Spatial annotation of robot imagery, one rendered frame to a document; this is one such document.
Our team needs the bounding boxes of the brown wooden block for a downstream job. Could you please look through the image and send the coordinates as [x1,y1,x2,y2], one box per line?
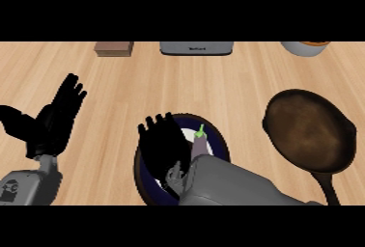
[93,41,136,58]

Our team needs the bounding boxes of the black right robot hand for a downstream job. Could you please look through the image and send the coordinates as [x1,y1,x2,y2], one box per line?
[138,112,192,197]

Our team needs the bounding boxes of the purple eggplant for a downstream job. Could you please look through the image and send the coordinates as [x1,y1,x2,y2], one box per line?
[189,123,212,160]

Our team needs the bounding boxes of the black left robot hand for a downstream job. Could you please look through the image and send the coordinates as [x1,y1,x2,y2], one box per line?
[0,72,90,161]

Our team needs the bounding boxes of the white pot with orange content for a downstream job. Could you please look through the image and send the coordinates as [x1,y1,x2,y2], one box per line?
[280,41,333,58]

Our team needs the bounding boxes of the dark blue plate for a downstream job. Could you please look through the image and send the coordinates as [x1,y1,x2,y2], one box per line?
[133,113,232,206]

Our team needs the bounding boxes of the dark brown frying pan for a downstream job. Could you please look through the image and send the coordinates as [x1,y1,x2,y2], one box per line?
[262,88,358,206]

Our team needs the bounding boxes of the grey toaster appliance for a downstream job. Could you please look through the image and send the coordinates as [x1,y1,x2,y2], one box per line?
[158,41,235,57]

